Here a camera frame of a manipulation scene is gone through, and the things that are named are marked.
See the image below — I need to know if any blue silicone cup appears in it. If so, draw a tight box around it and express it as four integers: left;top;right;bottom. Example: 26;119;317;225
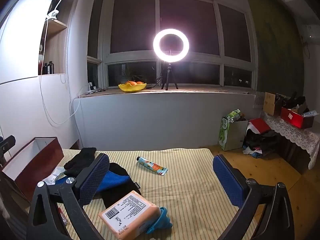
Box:
146;206;173;234

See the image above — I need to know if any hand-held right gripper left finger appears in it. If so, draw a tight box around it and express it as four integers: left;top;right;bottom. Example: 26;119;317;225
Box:
26;153;110;240

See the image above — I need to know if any power strip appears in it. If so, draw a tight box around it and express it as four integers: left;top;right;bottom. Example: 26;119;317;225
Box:
89;81;105;92

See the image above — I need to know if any black tripod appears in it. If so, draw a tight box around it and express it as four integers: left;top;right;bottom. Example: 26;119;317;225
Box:
161;50;178;90

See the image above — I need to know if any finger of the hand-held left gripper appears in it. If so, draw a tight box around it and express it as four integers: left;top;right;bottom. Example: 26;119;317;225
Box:
0;135;16;167

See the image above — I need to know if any black sock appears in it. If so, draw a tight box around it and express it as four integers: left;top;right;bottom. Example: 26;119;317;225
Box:
96;162;142;207

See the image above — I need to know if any dark bag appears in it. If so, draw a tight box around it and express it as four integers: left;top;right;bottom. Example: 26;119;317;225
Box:
282;92;307;110

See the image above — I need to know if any printed hand cream tube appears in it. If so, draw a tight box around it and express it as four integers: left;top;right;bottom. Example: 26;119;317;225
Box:
136;156;168;176

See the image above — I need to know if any blue cloth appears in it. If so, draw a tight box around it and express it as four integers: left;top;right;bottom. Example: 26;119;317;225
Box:
55;170;131;193

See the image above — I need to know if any white lace tablecloth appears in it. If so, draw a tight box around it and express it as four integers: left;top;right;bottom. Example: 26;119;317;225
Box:
254;91;320;170

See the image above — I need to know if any white framed window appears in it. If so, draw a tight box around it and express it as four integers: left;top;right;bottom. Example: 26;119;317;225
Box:
87;0;258;90

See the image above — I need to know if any white lamp cable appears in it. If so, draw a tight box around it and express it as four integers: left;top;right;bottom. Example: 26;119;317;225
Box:
39;17;80;125

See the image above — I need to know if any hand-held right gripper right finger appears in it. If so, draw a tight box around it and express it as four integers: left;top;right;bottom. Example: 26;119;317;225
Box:
212;154;296;240

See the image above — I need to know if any pile of clothes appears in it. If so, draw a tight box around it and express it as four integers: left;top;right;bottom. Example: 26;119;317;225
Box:
242;118;278;159

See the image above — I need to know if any green and white paper bag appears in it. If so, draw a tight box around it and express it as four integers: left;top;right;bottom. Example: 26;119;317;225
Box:
219;109;248;152

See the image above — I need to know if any cardboard box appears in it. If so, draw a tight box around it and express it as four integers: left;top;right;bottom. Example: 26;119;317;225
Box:
263;92;285;116

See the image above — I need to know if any wooden wall shelf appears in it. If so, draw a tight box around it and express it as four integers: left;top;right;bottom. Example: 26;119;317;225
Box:
38;0;69;75

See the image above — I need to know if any white sock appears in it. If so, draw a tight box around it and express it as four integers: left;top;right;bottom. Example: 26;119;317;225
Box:
41;166;66;184

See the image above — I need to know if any black knit glove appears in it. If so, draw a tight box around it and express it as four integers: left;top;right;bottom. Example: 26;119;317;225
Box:
64;147;97;177

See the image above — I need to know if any dark red box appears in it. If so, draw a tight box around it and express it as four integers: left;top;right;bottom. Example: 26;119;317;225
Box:
1;137;64;203

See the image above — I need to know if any orange packet with label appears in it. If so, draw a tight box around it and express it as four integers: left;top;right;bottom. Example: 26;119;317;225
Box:
98;190;161;240

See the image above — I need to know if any bright red box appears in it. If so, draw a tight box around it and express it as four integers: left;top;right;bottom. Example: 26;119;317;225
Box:
280;107;315;129

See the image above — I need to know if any ring light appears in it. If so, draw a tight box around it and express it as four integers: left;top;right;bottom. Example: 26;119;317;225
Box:
153;29;190;62

